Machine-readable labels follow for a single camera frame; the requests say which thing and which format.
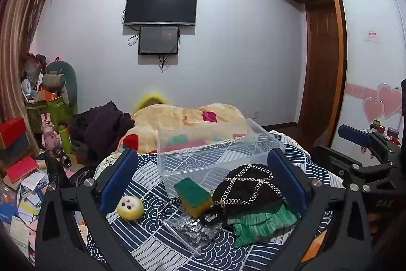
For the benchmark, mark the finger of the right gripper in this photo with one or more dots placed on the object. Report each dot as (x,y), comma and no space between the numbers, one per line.
(355,136)

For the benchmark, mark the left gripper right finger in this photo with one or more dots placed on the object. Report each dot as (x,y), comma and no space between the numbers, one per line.
(290,180)

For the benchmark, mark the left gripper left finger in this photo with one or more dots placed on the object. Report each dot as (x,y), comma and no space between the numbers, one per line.
(113,181)

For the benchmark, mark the yellow plush ball toy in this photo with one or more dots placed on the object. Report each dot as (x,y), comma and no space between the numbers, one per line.
(130,208)

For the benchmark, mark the black bag with chain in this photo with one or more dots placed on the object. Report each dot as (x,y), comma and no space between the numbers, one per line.
(247,188)

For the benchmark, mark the green knitted cloth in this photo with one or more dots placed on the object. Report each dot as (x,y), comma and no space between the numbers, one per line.
(259,226)

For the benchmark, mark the clear plastic storage bin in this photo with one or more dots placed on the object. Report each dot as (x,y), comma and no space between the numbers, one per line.
(208,152)

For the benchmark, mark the green yellow sponge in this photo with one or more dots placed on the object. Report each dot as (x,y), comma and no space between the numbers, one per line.
(194,198)

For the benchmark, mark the grey cloth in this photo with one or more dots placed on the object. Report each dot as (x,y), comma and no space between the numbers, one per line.
(192,233)

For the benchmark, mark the dark purple clothes pile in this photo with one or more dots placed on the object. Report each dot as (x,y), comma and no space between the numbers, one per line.
(95,134)

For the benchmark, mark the beige fleece blanket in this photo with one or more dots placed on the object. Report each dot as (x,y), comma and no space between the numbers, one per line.
(143,137)

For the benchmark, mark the green bottle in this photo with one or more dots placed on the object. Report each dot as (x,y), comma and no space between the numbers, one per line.
(65,139)

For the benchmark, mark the wooden door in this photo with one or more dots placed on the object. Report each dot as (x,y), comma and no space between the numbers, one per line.
(321,71)

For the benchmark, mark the pink rabbit doll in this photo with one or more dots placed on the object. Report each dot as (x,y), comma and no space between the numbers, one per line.
(50,138)

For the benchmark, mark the blue white patterned bedspread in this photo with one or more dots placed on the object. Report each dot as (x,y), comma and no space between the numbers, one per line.
(166,237)

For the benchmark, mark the yellow green pillow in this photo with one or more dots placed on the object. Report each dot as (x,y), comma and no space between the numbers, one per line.
(148,100)

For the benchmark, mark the green storage box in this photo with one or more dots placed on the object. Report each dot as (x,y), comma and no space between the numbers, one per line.
(60,113)

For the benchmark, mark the red book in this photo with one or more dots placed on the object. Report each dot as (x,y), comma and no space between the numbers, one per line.
(22,168)

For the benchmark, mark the white sliding wardrobe door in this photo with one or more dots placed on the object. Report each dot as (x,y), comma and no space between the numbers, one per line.
(375,63)

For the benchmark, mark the red box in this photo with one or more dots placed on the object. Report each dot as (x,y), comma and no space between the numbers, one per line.
(11,131)

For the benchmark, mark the green dinosaur plush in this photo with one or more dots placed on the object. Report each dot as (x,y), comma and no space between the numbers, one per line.
(61,77)

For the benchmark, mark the striped brown curtain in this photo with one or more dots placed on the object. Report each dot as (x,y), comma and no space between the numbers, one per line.
(19,20)

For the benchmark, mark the small black wall monitor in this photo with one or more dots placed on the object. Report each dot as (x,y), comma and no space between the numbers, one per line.
(158,40)

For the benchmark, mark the large black wall television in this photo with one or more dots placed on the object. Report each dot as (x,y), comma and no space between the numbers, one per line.
(155,12)

